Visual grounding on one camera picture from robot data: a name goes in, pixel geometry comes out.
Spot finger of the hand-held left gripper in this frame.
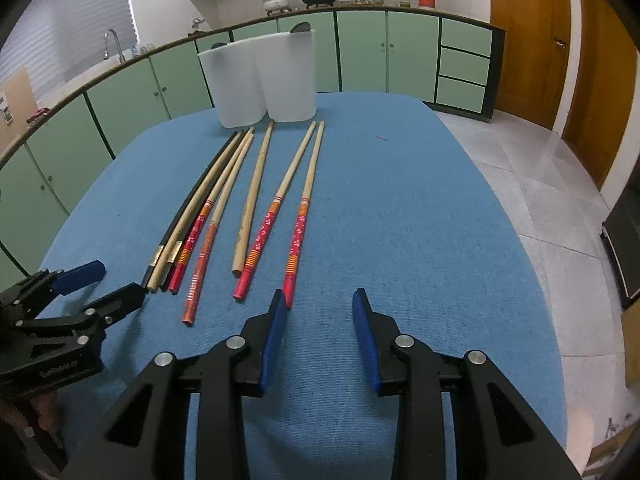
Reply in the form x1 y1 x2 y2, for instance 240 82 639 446
0 260 107 318
15 282 146 346

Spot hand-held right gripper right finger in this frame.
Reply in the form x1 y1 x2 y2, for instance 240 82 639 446
351 287 583 480

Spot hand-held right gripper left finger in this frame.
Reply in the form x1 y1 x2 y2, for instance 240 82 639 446
60 289 289 480

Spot wooden chopstick with gold band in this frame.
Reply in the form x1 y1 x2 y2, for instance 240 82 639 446
148 129 247 293

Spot black-handled chopstick with gold band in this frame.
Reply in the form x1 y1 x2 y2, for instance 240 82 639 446
160 129 253 292

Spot orange patterned chopstick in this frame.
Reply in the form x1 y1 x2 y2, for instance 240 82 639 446
181 130 256 326

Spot red patterned chopstick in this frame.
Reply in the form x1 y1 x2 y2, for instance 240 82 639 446
168 127 256 295

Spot black chopstick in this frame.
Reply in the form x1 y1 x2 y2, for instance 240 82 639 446
143 131 240 288

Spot red floral chopstick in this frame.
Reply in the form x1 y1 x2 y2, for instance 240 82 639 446
282 120 326 309
233 120 318 303

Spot plain wooden chopstick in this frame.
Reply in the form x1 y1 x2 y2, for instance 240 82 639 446
231 120 274 277

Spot white plastic container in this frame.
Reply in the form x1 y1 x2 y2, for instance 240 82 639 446
197 39 268 129
255 30 317 123

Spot person's left hand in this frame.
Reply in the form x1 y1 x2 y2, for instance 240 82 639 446
29 392 66 436

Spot blue tablecloth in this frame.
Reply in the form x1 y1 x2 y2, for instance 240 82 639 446
37 92 568 480

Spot green kitchen base cabinet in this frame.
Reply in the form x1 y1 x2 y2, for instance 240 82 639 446
0 7 506 281

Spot cardboard sheet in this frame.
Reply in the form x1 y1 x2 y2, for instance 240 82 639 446
0 67 36 121

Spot metal faucet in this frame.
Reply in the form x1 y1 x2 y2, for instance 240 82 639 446
102 29 126 63

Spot window blinds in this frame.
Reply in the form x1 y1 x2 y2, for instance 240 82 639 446
0 0 138 101

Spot black appliance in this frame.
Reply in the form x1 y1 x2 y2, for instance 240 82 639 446
600 185 640 311

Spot wooden door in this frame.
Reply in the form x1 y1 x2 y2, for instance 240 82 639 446
487 0 572 131
562 0 640 191

